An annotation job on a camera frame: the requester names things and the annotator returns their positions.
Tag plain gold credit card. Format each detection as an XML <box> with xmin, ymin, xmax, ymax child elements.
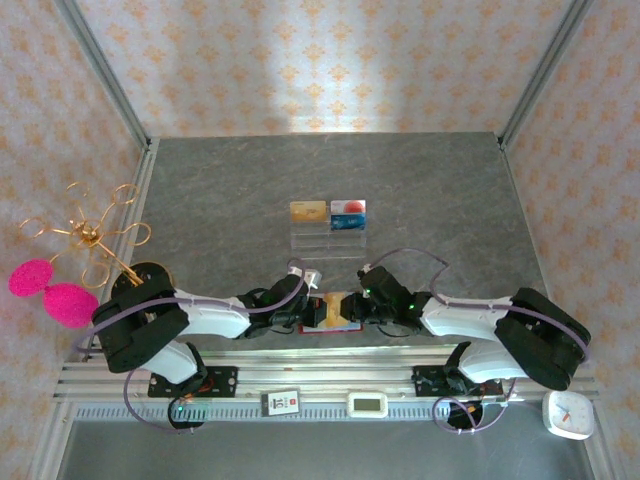
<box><xmin>322</xmin><ymin>292</ymin><xmax>350</xmax><ymax>332</ymax></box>

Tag clear acrylic card holder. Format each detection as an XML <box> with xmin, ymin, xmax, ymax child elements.
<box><xmin>289</xmin><ymin>199</ymin><xmax>369</xmax><ymax>260</ymax></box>

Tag blue credit card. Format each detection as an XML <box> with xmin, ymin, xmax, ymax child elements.
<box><xmin>329</xmin><ymin>213</ymin><xmax>366</xmax><ymax>232</ymax></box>

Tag white label card with number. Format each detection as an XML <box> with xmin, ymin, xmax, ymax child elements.
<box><xmin>260</xmin><ymin>391</ymin><xmax>300</xmax><ymax>416</ymax></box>

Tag gold credit card with print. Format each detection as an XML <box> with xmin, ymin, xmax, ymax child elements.
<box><xmin>290</xmin><ymin>200</ymin><xmax>330</xmax><ymax>225</ymax></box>

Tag red and white credit card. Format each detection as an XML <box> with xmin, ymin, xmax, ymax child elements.
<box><xmin>329</xmin><ymin>199</ymin><xmax>367</xmax><ymax>217</ymax></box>

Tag white digital timer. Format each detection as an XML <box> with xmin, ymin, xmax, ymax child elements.
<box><xmin>348</xmin><ymin>391</ymin><xmax>390</xmax><ymax>419</ymax></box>

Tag black base electronics module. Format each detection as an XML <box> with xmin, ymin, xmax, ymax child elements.
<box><xmin>443</xmin><ymin>398</ymin><xmax>485</xmax><ymax>432</ymax></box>
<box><xmin>168</xmin><ymin>398</ymin><xmax>209</xmax><ymax>431</ymax></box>

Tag white square analog clock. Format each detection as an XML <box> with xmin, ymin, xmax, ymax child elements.
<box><xmin>542</xmin><ymin>389</ymin><xmax>595</xmax><ymax>441</ymax></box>

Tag gold jewelry stand, black base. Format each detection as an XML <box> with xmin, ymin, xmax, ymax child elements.
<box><xmin>18</xmin><ymin>182</ymin><xmax>175</xmax><ymax>309</ymax></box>

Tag pink fuzzy ball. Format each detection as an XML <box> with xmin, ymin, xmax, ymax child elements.
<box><xmin>42</xmin><ymin>282</ymin><xmax>100</xmax><ymax>330</ymax></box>
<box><xmin>8</xmin><ymin>259</ymin><xmax>55</xmax><ymax>299</ymax></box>

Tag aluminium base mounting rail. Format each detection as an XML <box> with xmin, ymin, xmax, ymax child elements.
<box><xmin>54</xmin><ymin>347</ymin><xmax>601</xmax><ymax>402</ymax></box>

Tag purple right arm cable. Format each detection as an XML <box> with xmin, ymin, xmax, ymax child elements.
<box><xmin>364</xmin><ymin>247</ymin><xmax>594</xmax><ymax>436</ymax></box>

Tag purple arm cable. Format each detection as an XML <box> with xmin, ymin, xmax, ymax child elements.
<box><xmin>74</xmin><ymin>257</ymin><xmax>309</xmax><ymax>436</ymax></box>
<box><xmin>364</xmin><ymin>247</ymin><xmax>594</xmax><ymax>436</ymax></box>

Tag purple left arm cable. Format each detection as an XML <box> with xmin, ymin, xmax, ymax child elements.
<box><xmin>74</xmin><ymin>257</ymin><xmax>309</xmax><ymax>436</ymax></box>

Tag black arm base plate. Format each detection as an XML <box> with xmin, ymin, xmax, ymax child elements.
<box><xmin>148</xmin><ymin>366</ymin><xmax>240</xmax><ymax>399</ymax></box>
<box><xmin>412</xmin><ymin>364</ymin><xmax>504</xmax><ymax>399</ymax></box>

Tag perforated metal cable tray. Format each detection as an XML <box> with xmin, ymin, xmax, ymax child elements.
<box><xmin>69</xmin><ymin>402</ymin><xmax>551</xmax><ymax>424</ymax></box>

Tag aluminium frame post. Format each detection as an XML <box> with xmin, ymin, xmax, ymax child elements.
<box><xmin>52</xmin><ymin>0</ymin><xmax>154</xmax><ymax>151</ymax></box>
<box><xmin>497</xmin><ymin>0</ymin><xmax>596</xmax><ymax>151</ymax></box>

